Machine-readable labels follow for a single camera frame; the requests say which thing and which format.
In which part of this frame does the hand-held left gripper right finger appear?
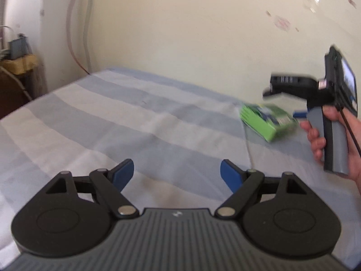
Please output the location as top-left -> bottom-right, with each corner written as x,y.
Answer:
214,159 -> 308,219

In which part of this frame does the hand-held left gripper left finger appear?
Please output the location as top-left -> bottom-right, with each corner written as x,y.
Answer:
45,159 -> 139,219

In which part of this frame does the green cardboard box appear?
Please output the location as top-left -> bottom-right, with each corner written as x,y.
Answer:
239,104 -> 299,143

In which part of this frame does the person's right hand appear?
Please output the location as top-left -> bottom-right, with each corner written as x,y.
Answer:
299,106 -> 361,195

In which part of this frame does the striped bed sheet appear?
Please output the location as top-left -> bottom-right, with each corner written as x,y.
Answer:
0,67 -> 361,271

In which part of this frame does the dark wooden cabinet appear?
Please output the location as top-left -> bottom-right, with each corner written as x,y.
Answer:
0,62 -> 47,119

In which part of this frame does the yellowish cardboard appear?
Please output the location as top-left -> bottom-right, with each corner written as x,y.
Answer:
0,54 -> 38,75

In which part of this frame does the grey box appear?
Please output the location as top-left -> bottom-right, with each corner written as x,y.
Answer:
8,34 -> 30,60

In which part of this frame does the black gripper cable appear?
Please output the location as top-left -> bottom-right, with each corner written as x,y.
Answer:
337,106 -> 361,156

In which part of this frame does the reddish wall cable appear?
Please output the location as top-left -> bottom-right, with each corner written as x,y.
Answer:
65,0 -> 91,76

